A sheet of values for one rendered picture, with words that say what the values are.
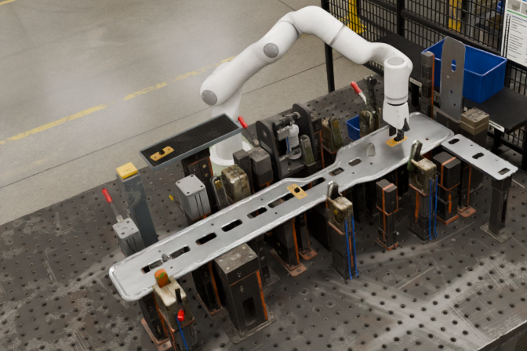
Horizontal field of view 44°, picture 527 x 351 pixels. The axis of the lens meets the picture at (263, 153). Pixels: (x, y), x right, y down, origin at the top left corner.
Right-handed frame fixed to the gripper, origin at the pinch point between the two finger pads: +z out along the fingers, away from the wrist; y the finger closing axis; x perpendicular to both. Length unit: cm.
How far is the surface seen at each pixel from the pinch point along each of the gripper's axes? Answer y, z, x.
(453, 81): 2.1, -13.0, 26.6
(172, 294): 21, -3, -105
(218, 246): 6, 3, -83
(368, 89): -14.6, -13.5, -1.0
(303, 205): 7.6, 3.3, -49.2
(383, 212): 18.1, 15.3, -21.9
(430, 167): 24.3, -1.1, -5.8
